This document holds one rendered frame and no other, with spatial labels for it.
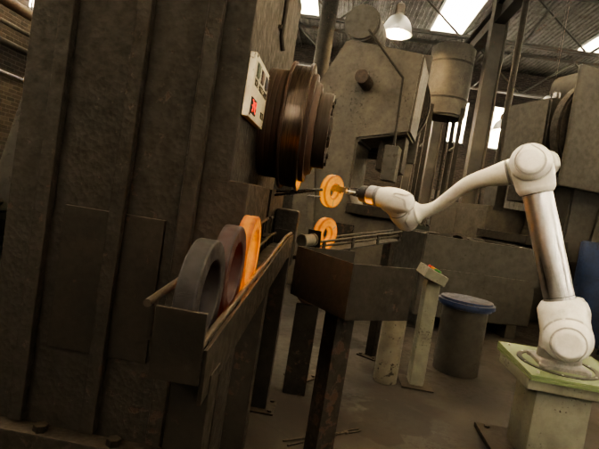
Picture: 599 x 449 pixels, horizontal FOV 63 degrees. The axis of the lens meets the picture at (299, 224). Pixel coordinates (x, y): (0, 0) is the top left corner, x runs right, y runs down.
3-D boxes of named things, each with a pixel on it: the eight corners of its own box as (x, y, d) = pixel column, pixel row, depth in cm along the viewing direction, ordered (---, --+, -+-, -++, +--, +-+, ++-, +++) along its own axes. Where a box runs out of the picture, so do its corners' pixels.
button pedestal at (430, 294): (402, 389, 241) (422, 266, 238) (396, 372, 265) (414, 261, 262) (434, 395, 240) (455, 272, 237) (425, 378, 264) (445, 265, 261)
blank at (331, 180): (321, 174, 226) (327, 175, 224) (340, 175, 238) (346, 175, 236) (316, 207, 229) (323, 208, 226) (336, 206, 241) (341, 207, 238)
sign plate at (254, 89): (241, 114, 138) (250, 51, 137) (256, 128, 164) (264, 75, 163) (249, 116, 138) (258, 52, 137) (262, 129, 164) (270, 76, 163)
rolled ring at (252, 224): (249, 229, 103) (233, 227, 103) (240, 308, 108) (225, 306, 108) (264, 208, 121) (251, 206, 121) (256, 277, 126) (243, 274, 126)
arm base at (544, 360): (569, 357, 199) (571, 344, 199) (593, 378, 177) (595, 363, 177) (522, 349, 202) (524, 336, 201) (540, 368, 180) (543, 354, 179)
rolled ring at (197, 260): (230, 232, 85) (212, 228, 86) (200, 254, 67) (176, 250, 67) (217, 330, 88) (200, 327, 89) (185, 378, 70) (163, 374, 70)
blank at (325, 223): (316, 255, 234) (322, 257, 232) (308, 228, 226) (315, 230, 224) (334, 237, 243) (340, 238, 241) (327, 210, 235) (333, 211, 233)
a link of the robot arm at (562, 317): (595, 352, 173) (603, 370, 153) (545, 355, 180) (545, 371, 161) (551, 142, 178) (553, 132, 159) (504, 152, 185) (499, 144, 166)
